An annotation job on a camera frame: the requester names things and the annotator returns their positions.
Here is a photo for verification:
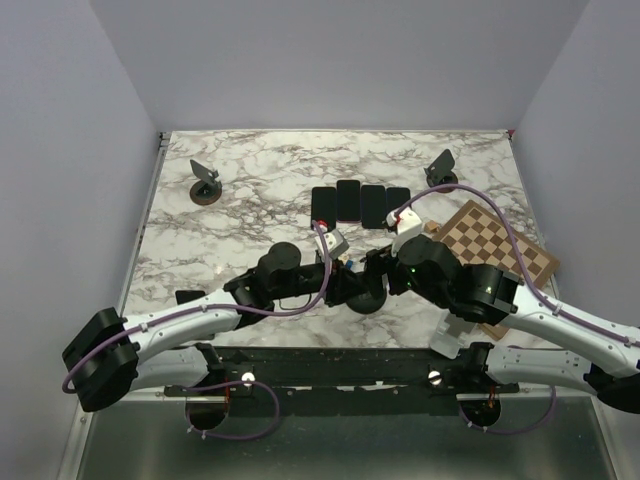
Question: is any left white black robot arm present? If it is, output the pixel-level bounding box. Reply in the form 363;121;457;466
62;242;390;412

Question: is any black phone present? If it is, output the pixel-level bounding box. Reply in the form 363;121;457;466
311;186;337;231
360;185;387;229

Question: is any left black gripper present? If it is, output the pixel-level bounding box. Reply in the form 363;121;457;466
272;254;367;308

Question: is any wooden chessboard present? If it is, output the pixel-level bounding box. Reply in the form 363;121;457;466
429;199;560;341

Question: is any blue-edged phone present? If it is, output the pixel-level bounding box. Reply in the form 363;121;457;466
386;187;411;213

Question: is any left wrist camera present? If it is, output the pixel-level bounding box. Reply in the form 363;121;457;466
311;220;349;261

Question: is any round wooden stand right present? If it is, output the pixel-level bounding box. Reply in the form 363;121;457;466
424;149;458;193

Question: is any white plastic phone stand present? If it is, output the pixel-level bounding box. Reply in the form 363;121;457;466
429;312;475;359

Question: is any small wooden block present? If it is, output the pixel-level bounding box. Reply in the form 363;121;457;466
424;222;439;233

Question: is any black smartphone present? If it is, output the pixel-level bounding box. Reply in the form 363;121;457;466
336;179;361;223

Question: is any aluminium frame rail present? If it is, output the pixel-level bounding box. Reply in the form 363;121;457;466
74;130;614;401

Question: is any black pole phone stand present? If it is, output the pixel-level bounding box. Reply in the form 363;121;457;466
346;292;387;315

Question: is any round wooden base stand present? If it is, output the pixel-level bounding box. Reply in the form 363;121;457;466
189;159;222;206

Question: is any black folding phone stand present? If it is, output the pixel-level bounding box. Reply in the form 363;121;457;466
174;290;207;305

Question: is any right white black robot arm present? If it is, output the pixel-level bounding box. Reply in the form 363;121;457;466
365;234;639;414

